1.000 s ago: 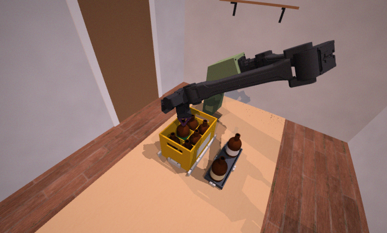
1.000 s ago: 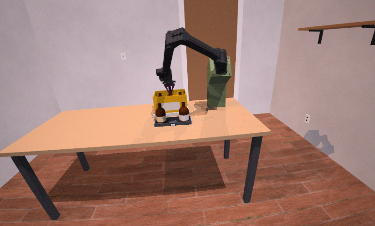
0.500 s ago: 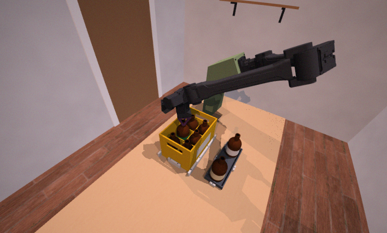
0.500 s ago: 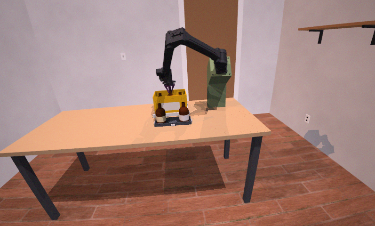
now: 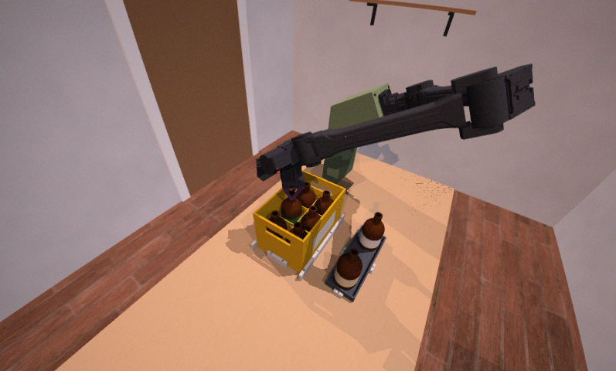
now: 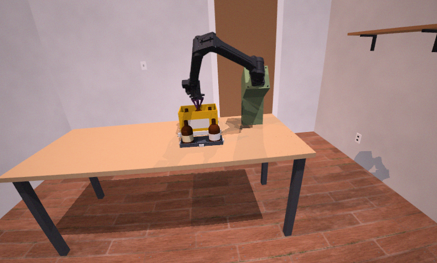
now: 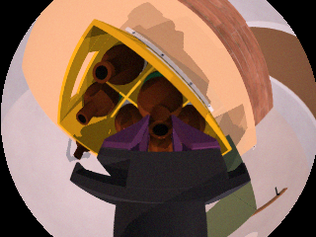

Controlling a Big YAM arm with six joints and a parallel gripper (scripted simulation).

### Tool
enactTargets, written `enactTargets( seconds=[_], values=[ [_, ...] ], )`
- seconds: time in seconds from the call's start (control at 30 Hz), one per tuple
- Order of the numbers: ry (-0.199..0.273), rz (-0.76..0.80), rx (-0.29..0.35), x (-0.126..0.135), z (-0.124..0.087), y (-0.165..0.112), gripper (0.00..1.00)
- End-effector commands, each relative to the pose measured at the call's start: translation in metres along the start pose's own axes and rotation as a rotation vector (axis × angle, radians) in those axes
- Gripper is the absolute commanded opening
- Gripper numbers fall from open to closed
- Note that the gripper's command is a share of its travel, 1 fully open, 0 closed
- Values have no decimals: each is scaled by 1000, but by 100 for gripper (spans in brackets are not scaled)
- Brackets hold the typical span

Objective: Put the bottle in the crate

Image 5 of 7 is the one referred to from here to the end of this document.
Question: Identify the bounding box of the yellow bottle crate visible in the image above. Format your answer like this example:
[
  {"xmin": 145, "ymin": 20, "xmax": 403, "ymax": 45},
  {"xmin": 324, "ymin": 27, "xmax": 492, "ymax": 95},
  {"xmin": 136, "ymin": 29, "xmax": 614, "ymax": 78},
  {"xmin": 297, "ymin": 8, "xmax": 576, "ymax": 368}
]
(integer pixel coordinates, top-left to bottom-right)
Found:
[{"xmin": 253, "ymin": 170, "xmax": 346, "ymax": 273}]

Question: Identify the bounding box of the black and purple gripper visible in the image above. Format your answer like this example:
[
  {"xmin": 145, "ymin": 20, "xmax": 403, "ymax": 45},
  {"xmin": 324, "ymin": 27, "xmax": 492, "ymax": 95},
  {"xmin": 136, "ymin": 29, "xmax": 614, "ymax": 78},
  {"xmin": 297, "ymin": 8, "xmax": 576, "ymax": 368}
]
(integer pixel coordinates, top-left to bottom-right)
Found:
[{"xmin": 281, "ymin": 163, "xmax": 305, "ymax": 200}]

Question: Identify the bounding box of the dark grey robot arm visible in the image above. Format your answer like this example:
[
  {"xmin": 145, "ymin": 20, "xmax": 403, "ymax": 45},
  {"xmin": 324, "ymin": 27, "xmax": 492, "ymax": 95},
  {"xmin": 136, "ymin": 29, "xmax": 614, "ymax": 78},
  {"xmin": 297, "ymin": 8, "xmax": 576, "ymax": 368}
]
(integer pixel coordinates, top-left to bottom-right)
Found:
[{"xmin": 256, "ymin": 64, "xmax": 536, "ymax": 182}]

